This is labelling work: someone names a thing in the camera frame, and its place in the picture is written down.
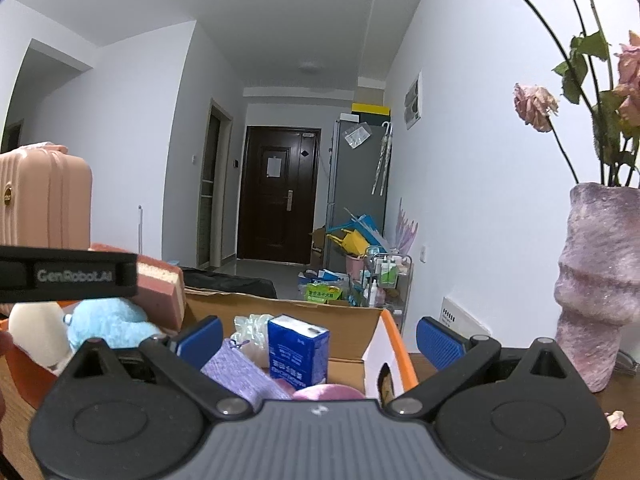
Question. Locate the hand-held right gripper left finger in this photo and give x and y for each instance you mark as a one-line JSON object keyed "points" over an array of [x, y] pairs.
{"points": [[202, 340]]}

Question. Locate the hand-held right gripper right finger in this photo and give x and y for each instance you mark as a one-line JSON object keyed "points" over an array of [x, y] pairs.
{"points": [[437, 345]]}

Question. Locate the purple knitted pouch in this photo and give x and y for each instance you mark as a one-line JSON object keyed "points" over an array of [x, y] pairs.
{"points": [[235, 375]]}

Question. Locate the cream plush toy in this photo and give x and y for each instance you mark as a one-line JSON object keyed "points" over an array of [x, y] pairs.
{"points": [[35, 332]]}

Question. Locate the light blue plush toy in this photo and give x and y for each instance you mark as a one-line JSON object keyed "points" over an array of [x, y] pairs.
{"points": [[110, 322]]}

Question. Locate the pink layered sponge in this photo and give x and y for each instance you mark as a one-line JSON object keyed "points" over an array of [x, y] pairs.
{"points": [[160, 285]]}

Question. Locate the blue paper carton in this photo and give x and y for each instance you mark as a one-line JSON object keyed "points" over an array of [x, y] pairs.
{"points": [[295, 355]]}

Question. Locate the orange and white cardboard box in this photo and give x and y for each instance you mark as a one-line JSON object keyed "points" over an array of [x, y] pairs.
{"points": [[345, 330]]}

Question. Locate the pink round soft item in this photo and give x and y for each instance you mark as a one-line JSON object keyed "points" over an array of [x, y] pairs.
{"points": [[327, 391]]}

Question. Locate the white leaning board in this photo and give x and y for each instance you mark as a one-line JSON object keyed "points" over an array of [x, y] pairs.
{"points": [[462, 316]]}

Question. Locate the black bag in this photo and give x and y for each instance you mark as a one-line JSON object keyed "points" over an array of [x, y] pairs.
{"points": [[225, 282]]}

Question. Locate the pink ribbed suitcase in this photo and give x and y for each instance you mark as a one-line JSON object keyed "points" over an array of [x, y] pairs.
{"points": [[45, 200]]}

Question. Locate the metal rolling cart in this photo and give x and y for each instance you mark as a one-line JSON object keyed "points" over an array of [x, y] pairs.
{"points": [[387, 285]]}

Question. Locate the white mop pole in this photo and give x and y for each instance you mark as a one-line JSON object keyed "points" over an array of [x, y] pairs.
{"points": [[140, 230]]}

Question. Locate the pink plastic bucket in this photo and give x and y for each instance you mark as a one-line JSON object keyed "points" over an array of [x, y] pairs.
{"points": [[355, 266]]}

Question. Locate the pink feather decoration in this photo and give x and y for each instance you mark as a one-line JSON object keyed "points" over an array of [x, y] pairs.
{"points": [[406, 227]]}

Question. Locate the green packet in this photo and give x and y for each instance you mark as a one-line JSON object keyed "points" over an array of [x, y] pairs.
{"points": [[324, 294]]}

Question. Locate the dark brown entrance door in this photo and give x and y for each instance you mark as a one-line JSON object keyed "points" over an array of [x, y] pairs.
{"points": [[255, 220]]}

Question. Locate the pink crinkled wrap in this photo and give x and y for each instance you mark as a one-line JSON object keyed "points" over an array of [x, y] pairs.
{"points": [[35, 145]]}

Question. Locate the blue plastic rack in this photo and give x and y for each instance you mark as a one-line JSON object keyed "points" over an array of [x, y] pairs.
{"points": [[372, 227]]}

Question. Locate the open brown cardboard box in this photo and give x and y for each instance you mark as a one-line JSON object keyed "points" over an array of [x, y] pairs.
{"points": [[319, 247]]}

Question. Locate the dark side door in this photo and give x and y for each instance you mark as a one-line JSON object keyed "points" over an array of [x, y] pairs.
{"points": [[12, 135]]}

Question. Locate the purple textured vase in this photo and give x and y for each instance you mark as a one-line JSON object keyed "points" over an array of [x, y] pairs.
{"points": [[600, 285]]}

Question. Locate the grey refrigerator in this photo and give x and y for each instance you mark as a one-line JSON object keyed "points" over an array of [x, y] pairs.
{"points": [[350, 185]]}

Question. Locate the white paper notice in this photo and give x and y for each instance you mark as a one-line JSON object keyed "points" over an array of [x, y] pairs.
{"points": [[273, 167]]}

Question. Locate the white striped umbrella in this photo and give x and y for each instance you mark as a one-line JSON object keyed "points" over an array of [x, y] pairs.
{"points": [[377, 165], [386, 160]]}

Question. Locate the fallen pink petal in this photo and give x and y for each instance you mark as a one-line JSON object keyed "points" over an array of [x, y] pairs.
{"points": [[616, 420]]}

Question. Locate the clear plastic bag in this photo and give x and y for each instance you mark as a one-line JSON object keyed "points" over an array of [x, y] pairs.
{"points": [[358, 136]]}

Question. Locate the yellow and black box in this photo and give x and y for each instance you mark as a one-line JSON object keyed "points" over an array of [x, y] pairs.
{"points": [[371, 111]]}

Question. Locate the white wall socket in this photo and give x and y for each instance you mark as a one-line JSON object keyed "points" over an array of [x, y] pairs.
{"points": [[423, 254]]}

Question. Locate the interior doorway frame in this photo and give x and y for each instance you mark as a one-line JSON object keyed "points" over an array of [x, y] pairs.
{"points": [[207, 185]]}

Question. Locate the white wall electrical panel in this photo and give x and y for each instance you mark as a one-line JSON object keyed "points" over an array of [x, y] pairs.
{"points": [[413, 100]]}

